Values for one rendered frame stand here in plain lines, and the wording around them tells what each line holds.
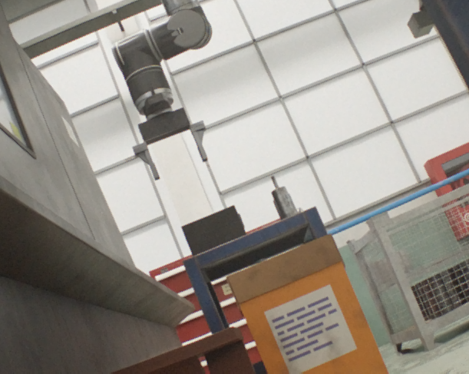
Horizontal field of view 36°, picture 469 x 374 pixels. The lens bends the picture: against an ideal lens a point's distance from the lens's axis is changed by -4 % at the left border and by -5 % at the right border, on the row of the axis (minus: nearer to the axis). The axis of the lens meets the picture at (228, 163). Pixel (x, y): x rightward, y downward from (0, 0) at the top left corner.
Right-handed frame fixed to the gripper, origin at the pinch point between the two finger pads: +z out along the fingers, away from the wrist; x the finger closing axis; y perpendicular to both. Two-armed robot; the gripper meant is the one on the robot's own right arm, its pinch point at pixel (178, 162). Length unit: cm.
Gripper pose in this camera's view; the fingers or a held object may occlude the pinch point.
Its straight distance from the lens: 195.7
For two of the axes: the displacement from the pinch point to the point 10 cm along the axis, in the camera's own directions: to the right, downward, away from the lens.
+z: 3.7, 8.9, -2.6
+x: -9.3, 3.6, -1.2
